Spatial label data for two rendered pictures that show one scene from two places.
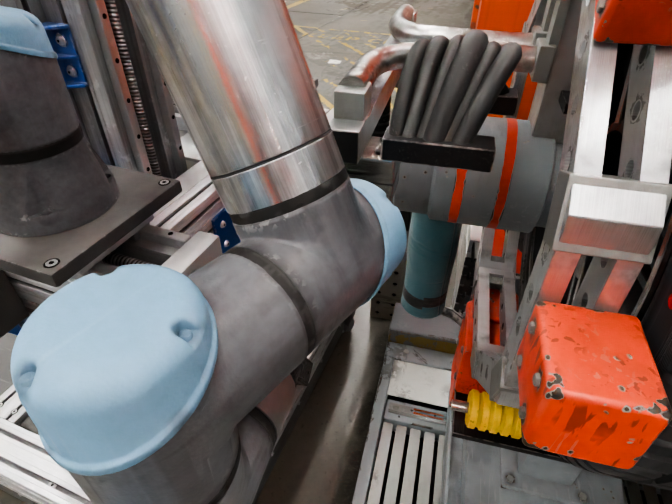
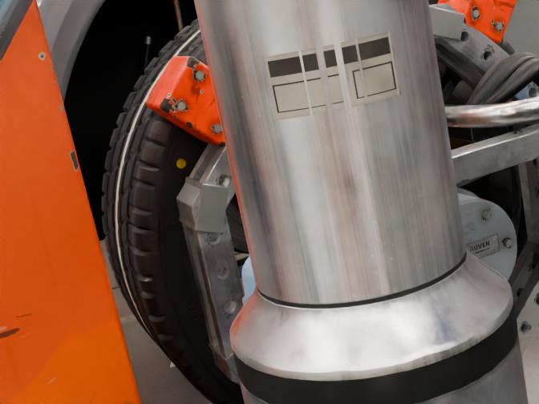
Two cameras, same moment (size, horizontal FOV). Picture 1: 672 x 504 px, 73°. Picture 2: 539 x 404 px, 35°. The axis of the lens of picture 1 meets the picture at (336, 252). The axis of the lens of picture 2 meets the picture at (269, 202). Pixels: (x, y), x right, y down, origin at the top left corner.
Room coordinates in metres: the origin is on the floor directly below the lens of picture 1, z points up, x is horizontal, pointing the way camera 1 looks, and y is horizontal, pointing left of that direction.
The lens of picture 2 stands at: (1.26, 0.55, 1.19)
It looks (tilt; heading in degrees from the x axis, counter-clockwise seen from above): 14 degrees down; 235
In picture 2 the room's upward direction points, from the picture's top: 12 degrees counter-clockwise
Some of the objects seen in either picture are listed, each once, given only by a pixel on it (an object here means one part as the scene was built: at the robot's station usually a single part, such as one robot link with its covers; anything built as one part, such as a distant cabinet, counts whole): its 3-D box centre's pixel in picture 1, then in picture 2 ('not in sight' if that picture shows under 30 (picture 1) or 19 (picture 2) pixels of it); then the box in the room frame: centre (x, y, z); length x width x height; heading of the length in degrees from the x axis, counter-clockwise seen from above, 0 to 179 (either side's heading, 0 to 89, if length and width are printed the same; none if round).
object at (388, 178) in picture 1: (351, 165); not in sight; (0.40, -0.02, 0.93); 0.09 x 0.05 x 0.05; 75
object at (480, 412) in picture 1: (552, 426); not in sight; (0.37, -0.32, 0.51); 0.29 x 0.06 x 0.06; 75
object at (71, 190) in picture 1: (42, 168); not in sight; (0.51, 0.36, 0.87); 0.15 x 0.15 x 0.10
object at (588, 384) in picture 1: (579, 379); not in sight; (0.21, -0.18, 0.85); 0.09 x 0.08 x 0.07; 165
